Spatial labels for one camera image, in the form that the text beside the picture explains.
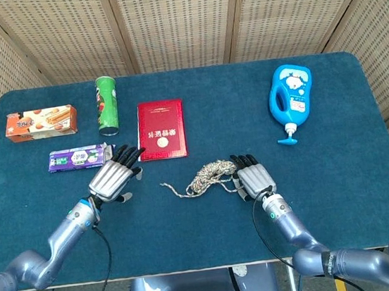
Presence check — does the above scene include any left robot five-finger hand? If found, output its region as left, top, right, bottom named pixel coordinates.
left=83, top=142, right=152, bottom=207

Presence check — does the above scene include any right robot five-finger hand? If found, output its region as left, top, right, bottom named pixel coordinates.
left=228, top=149, right=279, bottom=204

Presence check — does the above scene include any beige braided rope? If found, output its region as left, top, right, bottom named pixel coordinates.
left=157, top=156, right=242, bottom=202

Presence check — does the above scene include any purple toothpaste box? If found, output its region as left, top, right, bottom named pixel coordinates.
left=45, top=142, right=119, bottom=174

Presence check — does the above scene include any red certificate book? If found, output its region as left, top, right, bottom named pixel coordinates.
left=130, top=97, right=190, bottom=163

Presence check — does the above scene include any green chips can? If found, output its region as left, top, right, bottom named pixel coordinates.
left=92, top=74, right=123, bottom=138

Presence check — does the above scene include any blue felt table mat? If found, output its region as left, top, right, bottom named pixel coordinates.
left=0, top=44, right=389, bottom=291

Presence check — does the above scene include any blue pump detergent bottle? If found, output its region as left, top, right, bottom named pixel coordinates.
left=264, top=61, right=321, bottom=148

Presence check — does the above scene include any orange biscuit box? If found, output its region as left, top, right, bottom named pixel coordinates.
left=2, top=102, right=81, bottom=145

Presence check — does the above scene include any white table leg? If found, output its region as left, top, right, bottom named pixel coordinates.
left=285, top=259, right=301, bottom=291

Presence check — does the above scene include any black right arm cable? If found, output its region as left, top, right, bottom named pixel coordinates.
left=249, top=177, right=369, bottom=291

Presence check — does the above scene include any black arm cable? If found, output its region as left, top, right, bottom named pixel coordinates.
left=249, top=177, right=369, bottom=291
left=43, top=223, right=116, bottom=291

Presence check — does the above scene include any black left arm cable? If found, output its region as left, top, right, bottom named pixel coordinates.
left=43, top=223, right=116, bottom=291

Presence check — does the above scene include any black torso cable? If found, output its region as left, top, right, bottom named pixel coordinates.
left=228, top=266, right=245, bottom=291

